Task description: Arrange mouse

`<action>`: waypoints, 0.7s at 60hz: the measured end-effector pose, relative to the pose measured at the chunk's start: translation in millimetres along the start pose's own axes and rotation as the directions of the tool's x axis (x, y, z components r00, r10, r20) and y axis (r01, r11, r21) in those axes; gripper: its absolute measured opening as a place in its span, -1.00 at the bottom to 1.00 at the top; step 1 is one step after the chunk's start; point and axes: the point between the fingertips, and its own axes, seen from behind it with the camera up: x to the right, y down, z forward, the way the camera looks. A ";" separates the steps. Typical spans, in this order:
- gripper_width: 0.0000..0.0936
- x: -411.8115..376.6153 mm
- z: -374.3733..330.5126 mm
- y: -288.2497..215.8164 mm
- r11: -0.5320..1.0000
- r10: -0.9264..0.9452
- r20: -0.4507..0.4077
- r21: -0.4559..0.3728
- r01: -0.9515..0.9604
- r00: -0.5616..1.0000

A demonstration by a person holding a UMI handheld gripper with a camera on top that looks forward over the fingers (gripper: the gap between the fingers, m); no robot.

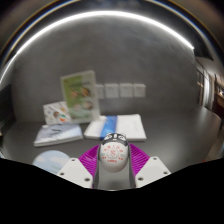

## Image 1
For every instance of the green food poster stand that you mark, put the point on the green food poster stand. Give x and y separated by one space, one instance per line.
80 96

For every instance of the dark wall panel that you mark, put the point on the dark wall panel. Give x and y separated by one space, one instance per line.
6 106

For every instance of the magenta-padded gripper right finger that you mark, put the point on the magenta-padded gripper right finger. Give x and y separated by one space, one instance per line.
140 160

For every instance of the white sticker-print card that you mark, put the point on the white sticker-print card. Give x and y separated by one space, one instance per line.
55 113

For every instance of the white panda-print computer mouse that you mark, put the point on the white panda-print computer mouse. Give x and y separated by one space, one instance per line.
113 155

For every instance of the round landscape-print mouse pad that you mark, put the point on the round landscape-print mouse pad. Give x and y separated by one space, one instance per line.
50 160

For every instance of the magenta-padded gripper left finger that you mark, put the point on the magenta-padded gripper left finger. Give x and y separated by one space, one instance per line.
88 160

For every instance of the white ceiling light strip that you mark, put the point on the white ceiling light strip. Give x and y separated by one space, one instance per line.
100 13

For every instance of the white book with blue band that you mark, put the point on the white book with blue band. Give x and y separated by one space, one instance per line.
131 126

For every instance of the dark framed glass door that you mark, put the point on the dark framed glass door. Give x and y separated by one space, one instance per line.
210 86

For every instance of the white wall socket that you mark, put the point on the white wall socket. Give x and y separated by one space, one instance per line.
140 90
111 90
126 90
100 91

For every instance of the grey cover book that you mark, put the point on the grey cover book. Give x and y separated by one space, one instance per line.
58 134

